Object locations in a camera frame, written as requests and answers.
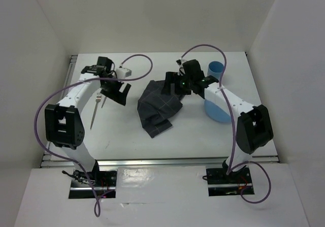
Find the silver fork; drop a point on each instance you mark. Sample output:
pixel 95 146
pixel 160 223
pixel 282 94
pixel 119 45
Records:
pixel 97 101

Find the blue plastic cup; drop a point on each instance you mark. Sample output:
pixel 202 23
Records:
pixel 215 69

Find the dark grey checked cloth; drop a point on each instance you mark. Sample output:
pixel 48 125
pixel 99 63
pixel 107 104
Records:
pixel 155 109

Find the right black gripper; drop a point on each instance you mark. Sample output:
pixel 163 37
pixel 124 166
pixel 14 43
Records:
pixel 171 77

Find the blue plastic plate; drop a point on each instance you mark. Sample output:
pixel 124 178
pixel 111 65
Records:
pixel 216 113

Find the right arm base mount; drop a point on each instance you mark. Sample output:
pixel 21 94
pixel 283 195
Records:
pixel 221 184

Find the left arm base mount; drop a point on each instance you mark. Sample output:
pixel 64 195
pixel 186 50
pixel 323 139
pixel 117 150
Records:
pixel 104 186

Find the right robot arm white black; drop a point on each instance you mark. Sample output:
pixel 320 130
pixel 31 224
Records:
pixel 251 124

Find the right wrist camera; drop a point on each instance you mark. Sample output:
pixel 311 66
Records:
pixel 180 62

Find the aluminium table frame rail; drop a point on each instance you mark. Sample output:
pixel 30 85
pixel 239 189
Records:
pixel 118 139

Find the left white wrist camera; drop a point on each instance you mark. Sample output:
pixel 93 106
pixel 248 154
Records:
pixel 122 73

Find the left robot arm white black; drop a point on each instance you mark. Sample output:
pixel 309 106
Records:
pixel 64 127

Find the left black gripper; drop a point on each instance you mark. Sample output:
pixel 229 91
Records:
pixel 119 97

